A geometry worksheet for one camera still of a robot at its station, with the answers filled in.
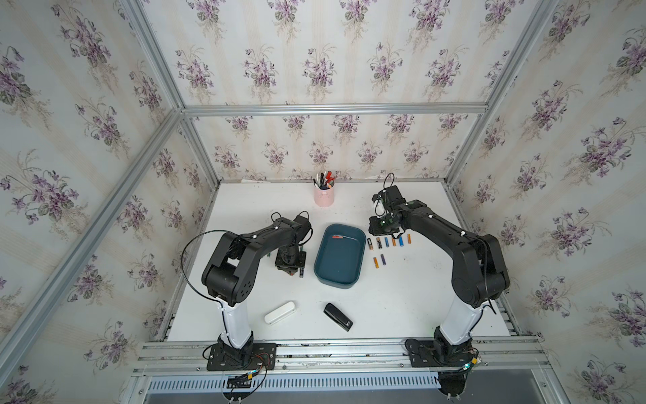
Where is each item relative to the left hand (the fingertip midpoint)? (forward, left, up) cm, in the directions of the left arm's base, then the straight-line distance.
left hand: (297, 273), depth 91 cm
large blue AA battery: (+13, -41, +2) cm, 43 cm away
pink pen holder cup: (+31, -10, +8) cm, 33 cm away
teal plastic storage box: (+3, -15, +3) cm, 16 cm away
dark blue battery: (0, -2, +1) cm, 2 cm away
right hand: (+13, -29, +9) cm, 33 cm away
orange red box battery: (+14, -15, +2) cm, 21 cm away
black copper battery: (+12, -32, +2) cm, 34 cm away
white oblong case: (-15, +4, +4) cm, 16 cm away
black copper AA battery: (+12, -28, +1) cm, 31 cm away
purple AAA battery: (+5, -32, +2) cm, 33 cm away
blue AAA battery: (+12, -35, +2) cm, 37 cm away
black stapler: (-16, -14, +4) cm, 22 cm away
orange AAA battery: (+12, -38, +2) cm, 40 cm away
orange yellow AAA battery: (+4, -30, +2) cm, 30 cm away
